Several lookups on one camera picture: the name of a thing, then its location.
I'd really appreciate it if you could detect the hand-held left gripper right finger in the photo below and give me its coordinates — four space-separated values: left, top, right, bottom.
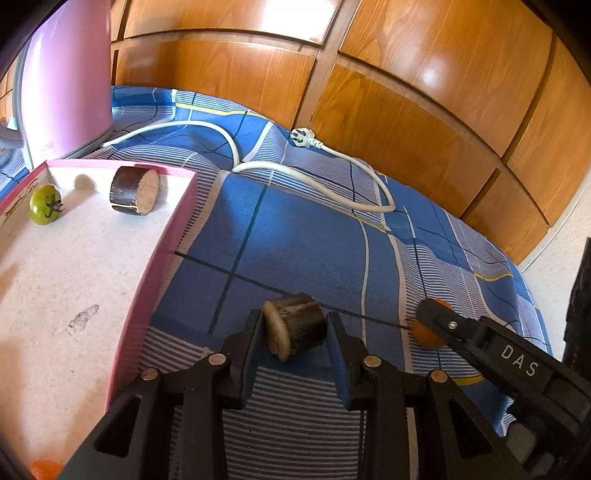
325 311 529 480

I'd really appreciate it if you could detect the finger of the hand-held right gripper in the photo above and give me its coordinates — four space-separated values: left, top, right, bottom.
416 298 486 366

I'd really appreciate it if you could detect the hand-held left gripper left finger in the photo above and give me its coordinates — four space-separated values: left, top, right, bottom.
58 309 265 480

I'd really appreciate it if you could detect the orange tangerine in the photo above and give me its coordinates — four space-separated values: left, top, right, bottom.
411 299 455 348

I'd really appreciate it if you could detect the dark sugarcane piece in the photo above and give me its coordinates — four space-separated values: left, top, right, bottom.
262 292 328 363
109 166 160 217

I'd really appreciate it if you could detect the pink cardboard box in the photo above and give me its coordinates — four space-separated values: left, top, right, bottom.
0 159 198 480

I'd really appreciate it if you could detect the orange carrot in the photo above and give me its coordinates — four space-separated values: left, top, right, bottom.
30 459 63 480

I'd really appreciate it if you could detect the blue plaid tablecloth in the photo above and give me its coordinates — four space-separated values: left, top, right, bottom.
0 85 552 480

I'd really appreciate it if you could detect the wooden panelled wardrobe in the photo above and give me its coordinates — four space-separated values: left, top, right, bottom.
0 0 591 278

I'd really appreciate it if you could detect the green tomato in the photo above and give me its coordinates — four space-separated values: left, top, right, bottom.
29 184 65 226

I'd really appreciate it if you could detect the pink electric kettle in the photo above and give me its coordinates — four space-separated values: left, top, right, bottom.
0 0 114 169

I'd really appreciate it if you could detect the white kettle power cord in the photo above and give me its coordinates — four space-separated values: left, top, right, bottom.
102 121 396 215

